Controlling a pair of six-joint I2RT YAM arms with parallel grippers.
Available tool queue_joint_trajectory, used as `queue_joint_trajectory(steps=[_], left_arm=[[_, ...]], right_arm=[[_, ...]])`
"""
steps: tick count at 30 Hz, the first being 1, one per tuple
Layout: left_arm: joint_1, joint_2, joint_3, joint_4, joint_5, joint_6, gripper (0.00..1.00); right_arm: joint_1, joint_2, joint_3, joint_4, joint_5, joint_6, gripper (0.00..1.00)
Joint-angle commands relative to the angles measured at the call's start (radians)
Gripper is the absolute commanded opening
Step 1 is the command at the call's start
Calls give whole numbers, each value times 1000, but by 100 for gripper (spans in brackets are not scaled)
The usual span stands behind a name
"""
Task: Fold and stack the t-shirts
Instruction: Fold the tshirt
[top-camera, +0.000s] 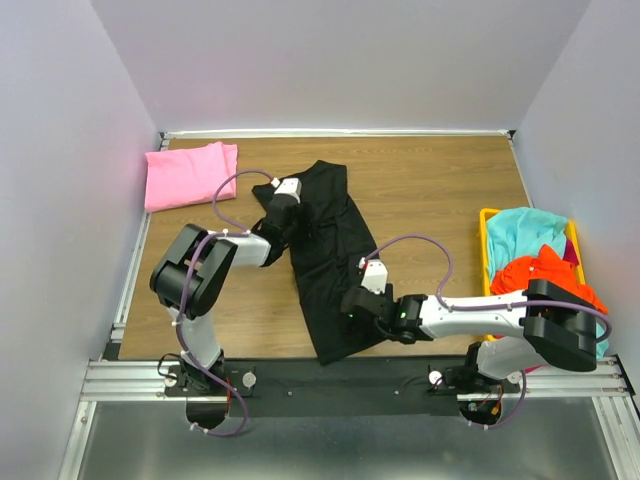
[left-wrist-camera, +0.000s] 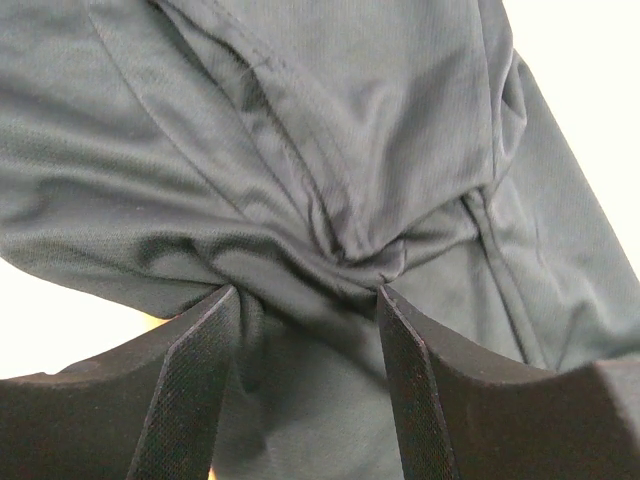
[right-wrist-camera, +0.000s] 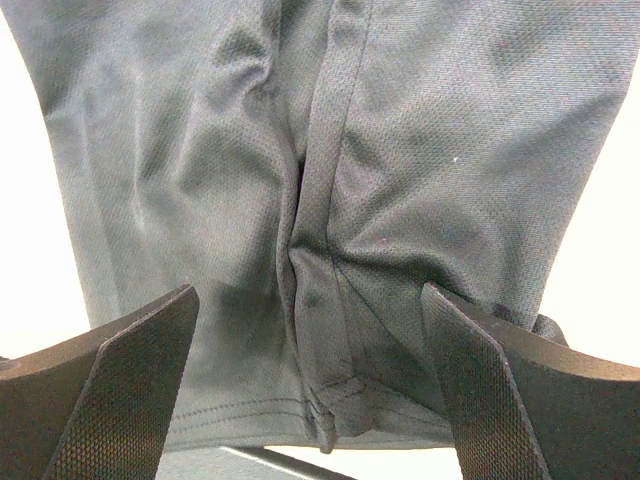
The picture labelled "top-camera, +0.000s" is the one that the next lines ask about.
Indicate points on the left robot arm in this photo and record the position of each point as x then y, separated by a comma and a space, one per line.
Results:
190, 276

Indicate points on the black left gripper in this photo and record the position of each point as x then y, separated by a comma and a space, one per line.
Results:
299, 213

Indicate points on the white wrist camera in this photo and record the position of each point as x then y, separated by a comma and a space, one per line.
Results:
374, 275
290, 187

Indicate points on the folded pink t-shirt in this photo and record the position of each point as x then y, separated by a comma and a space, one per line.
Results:
183, 177

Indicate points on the orange t-shirt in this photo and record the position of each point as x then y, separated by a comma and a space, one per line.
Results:
546, 265

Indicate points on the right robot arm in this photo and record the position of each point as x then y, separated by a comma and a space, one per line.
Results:
541, 325

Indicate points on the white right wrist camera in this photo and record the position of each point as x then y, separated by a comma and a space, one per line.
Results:
374, 275

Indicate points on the yellow plastic bin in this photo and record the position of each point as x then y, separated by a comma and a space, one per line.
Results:
504, 235

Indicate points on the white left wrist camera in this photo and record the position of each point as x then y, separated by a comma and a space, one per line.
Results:
290, 187

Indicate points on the magenta t-shirt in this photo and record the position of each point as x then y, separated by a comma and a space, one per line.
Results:
561, 247

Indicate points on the black mounting base plate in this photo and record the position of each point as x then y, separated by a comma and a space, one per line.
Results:
368, 386

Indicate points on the black t-shirt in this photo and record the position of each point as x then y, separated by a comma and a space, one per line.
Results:
325, 261

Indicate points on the teal t-shirt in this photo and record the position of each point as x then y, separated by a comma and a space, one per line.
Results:
524, 244

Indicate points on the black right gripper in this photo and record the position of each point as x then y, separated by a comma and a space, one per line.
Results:
388, 292

